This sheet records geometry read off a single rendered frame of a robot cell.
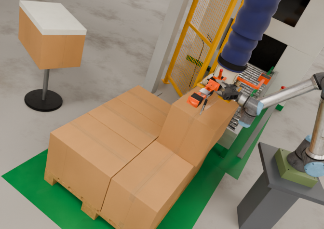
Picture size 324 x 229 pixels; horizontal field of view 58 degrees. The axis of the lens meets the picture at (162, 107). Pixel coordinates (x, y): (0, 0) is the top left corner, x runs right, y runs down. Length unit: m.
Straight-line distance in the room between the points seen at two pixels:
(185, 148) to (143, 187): 0.51
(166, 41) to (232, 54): 1.64
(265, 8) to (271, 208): 1.65
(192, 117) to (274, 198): 1.00
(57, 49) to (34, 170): 1.09
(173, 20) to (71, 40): 1.33
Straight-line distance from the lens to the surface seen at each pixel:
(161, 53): 3.79
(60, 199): 2.63
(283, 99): 2.20
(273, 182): 2.43
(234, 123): 3.26
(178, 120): 2.32
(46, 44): 2.80
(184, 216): 2.82
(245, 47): 2.19
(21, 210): 2.58
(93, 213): 2.50
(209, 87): 2.03
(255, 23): 2.13
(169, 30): 3.68
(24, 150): 2.97
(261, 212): 2.84
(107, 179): 2.15
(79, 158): 2.25
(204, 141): 2.29
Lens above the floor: 2.14
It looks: 33 degrees down
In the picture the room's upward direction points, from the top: 21 degrees clockwise
